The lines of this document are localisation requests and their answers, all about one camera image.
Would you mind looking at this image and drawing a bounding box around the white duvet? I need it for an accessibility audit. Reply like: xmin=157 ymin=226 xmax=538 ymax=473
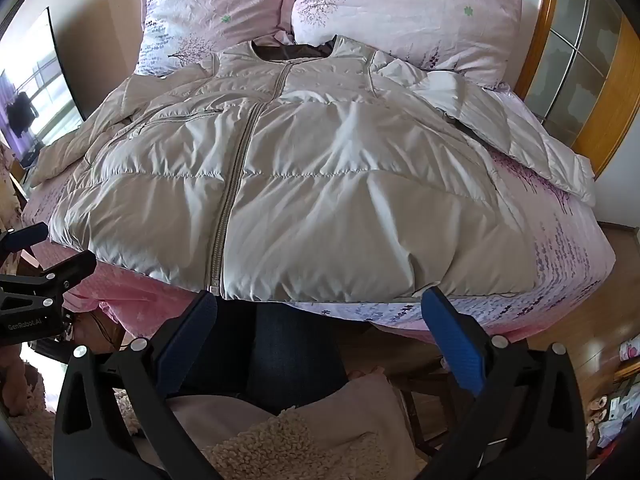
xmin=32 ymin=35 xmax=598 ymax=306

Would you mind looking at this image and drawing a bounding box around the pink floral pillow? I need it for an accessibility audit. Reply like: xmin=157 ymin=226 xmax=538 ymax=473
xmin=137 ymin=0 xmax=297 ymax=79
xmin=290 ymin=0 xmax=526 ymax=89

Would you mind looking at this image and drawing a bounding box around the wooden glass-panel door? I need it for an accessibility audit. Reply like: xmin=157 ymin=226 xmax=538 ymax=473
xmin=525 ymin=0 xmax=640 ymax=178

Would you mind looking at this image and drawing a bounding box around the person's leg in jeans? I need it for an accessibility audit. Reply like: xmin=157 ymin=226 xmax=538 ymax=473
xmin=247 ymin=302 xmax=350 ymax=417
xmin=175 ymin=300 xmax=257 ymax=398

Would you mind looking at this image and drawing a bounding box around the thin black cable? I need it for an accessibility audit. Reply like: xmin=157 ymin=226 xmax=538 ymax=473
xmin=87 ymin=310 xmax=132 ymax=352

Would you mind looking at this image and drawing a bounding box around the wooden headboard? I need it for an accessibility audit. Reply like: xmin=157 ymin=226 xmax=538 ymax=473
xmin=515 ymin=0 xmax=562 ymax=101

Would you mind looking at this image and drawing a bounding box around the person's left forearm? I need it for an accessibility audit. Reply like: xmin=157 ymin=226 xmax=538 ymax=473
xmin=0 ymin=345 xmax=47 ymax=418

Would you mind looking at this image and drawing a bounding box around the cluttered wooden shelf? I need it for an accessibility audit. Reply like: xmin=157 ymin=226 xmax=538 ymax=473
xmin=582 ymin=330 xmax=640 ymax=453

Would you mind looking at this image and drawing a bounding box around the person's left leg in jeans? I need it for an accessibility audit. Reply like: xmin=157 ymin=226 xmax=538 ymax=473
xmin=175 ymin=300 xmax=257 ymax=398

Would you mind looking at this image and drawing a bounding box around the dark wooden chair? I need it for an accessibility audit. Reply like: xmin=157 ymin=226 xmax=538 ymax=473
xmin=350 ymin=325 xmax=463 ymax=458

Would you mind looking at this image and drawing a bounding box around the person's right leg in jeans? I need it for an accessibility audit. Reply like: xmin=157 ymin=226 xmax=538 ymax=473
xmin=247 ymin=302 xmax=350 ymax=417

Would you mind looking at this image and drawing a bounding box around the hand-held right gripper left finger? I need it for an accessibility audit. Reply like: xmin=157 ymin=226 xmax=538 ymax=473
xmin=52 ymin=290 xmax=218 ymax=480

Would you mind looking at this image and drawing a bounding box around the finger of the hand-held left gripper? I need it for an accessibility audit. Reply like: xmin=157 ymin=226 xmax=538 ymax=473
xmin=0 ymin=224 xmax=49 ymax=261
xmin=0 ymin=250 xmax=97 ymax=322

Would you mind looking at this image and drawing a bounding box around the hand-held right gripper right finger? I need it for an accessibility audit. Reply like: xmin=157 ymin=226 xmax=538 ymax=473
xmin=420 ymin=287 xmax=588 ymax=480

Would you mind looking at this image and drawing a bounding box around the bed with pink floral sheet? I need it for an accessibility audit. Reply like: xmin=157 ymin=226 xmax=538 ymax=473
xmin=20 ymin=85 xmax=616 ymax=347

